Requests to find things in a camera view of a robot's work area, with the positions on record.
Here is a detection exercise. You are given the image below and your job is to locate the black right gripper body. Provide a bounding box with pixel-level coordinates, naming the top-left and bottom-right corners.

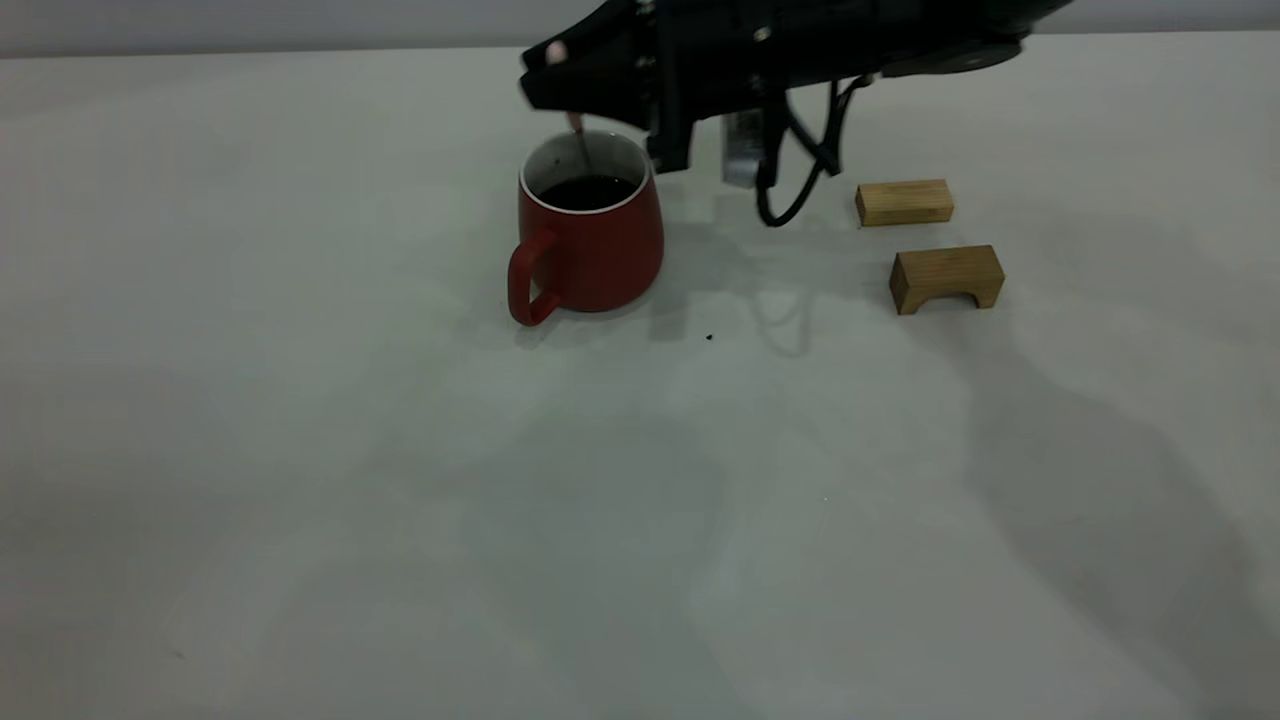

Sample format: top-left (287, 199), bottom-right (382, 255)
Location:
top-left (640, 0), bottom-right (881, 173)

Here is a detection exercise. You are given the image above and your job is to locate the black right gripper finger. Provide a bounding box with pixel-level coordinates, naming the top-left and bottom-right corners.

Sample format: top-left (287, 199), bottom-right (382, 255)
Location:
top-left (545, 0), bottom-right (652, 62)
top-left (519, 55), bottom-right (652, 130)

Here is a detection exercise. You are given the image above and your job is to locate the pink handled metal spoon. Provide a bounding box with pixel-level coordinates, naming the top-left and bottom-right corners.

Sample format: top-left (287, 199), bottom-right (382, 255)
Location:
top-left (546, 40), bottom-right (593, 173)

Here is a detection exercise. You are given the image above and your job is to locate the red ceramic mug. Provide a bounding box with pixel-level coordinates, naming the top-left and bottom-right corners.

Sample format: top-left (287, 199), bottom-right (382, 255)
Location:
top-left (507, 132), bottom-right (665, 328)

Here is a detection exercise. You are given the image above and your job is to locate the flat wooden block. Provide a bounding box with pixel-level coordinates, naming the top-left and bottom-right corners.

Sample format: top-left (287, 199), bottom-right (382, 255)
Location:
top-left (855, 179), bottom-right (955, 229)

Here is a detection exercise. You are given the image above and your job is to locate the arched wooden block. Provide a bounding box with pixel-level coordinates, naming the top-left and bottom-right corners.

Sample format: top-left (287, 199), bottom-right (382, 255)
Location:
top-left (889, 245), bottom-right (1006, 317)

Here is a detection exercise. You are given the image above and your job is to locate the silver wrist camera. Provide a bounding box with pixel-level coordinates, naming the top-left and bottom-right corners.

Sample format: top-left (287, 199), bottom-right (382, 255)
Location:
top-left (722, 108), bottom-right (769, 188)

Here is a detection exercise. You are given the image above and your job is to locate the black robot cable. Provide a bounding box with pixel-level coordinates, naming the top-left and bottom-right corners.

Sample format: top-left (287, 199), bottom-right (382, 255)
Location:
top-left (755, 75), bottom-right (876, 229)

